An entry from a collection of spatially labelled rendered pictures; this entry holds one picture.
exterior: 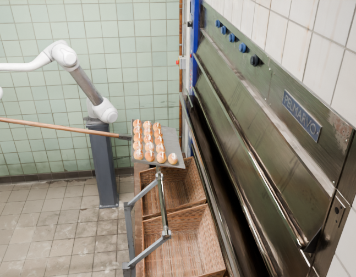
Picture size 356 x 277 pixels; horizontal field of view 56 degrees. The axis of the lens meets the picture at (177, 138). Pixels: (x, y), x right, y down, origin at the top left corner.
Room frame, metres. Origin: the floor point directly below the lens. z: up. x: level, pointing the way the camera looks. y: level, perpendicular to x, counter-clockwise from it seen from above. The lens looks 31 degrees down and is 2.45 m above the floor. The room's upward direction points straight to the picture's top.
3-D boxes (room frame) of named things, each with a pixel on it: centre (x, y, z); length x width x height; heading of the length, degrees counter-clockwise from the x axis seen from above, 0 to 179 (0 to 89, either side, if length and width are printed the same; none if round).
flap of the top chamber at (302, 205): (1.52, -0.27, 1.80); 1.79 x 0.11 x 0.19; 7
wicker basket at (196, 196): (2.05, 0.06, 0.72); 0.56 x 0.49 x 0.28; 8
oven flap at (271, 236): (1.52, -0.27, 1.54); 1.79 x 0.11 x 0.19; 7
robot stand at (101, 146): (2.73, 0.74, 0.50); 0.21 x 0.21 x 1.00; 7
